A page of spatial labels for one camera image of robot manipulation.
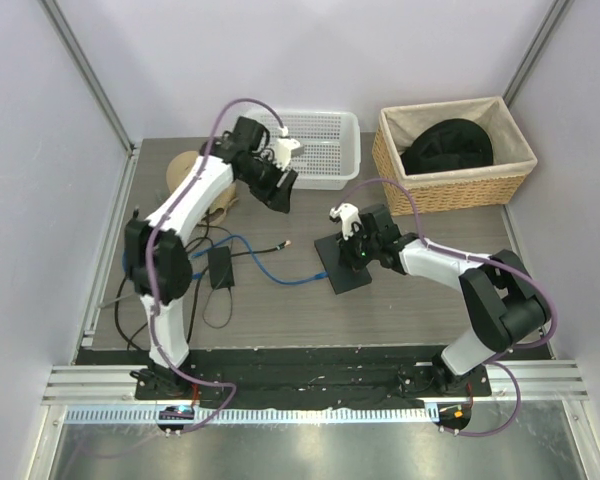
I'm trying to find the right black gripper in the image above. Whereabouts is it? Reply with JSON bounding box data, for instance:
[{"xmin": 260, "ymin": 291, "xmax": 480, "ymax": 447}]
[{"xmin": 336, "ymin": 223, "xmax": 380, "ymax": 272}]

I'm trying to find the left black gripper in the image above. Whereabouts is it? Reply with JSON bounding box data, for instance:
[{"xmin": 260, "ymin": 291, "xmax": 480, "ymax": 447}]
[{"xmin": 238, "ymin": 153, "xmax": 297, "ymax": 213}]

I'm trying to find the black network switch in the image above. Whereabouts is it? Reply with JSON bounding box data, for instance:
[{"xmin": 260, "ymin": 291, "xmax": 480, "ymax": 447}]
[{"xmin": 314, "ymin": 234, "xmax": 372, "ymax": 295}]

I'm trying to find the blue ethernet cable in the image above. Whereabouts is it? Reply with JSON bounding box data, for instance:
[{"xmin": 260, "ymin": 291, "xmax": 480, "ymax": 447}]
[
  {"xmin": 123, "ymin": 247, "xmax": 216, "ymax": 281},
  {"xmin": 229, "ymin": 234, "xmax": 329, "ymax": 287}
]

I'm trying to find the black braided ethernet cable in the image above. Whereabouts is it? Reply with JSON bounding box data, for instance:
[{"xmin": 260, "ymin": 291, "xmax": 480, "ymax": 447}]
[{"xmin": 113, "ymin": 219, "xmax": 293, "ymax": 354}]

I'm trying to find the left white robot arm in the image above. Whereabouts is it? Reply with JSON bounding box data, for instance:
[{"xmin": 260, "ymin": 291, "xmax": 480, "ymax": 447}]
[{"xmin": 124, "ymin": 116, "xmax": 303, "ymax": 399}]

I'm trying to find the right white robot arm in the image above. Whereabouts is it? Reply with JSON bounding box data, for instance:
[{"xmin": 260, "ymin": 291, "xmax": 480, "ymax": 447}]
[{"xmin": 329, "ymin": 203, "xmax": 551, "ymax": 395}]

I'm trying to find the white plastic basket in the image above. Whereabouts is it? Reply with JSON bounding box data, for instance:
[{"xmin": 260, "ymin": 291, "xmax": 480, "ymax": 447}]
[{"xmin": 244, "ymin": 110, "xmax": 361, "ymax": 192}]

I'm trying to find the black power adapter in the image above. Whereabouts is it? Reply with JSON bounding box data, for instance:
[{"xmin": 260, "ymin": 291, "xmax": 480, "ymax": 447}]
[{"xmin": 207, "ymin": 246, "xmax": 235, "ymax": 290}]

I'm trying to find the beige cap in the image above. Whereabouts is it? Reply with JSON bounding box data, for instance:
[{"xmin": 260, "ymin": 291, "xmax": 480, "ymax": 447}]
[{"xmin": 164, "ymin": 151, "xmax": 237, "ymax": 229}]

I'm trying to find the black cap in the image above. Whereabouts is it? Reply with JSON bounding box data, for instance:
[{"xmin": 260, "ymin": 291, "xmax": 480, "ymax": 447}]
[{"xmin": 400, "ymin": 118, "xmax": 494, "ymax": 175}]

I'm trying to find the wicker basket with liner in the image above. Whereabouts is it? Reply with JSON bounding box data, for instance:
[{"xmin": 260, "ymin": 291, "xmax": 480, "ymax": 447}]
[{"xmin": 372, "ymin": 96, "xmax": 538, "ymax": 213}]

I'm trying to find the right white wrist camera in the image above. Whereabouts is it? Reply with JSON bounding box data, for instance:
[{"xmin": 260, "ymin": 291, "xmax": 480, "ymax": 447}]
[{"xmin": 329, "ymin": 203, "xmax": 362, "ymax": 241}]

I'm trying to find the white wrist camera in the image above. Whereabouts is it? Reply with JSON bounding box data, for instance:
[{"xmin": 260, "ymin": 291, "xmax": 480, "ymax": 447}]
[
  {"xmin": 329, "ymin": 203, "xmax": 362, "ymax": 241},
  {"xmin": 272, "ymin": 137, "xmax": 304, "ymax": 171}
]

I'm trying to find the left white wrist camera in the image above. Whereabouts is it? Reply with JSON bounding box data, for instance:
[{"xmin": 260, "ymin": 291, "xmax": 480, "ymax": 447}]
[{"xmin": 272, "ymin": 137, "xmax": 304, "ymax": 171}]

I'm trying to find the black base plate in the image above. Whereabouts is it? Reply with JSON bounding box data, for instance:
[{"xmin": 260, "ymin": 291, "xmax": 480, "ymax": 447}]
[{"xmin": 134, "ymin": 344, "xmax": 492, "ymax": 401}]

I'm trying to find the aluminium rail frame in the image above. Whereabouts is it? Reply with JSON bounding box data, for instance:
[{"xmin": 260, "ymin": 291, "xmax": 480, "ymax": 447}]
[{"xmin": 42, "ymin": 361, "xmax": 589, "ymax": 431}]

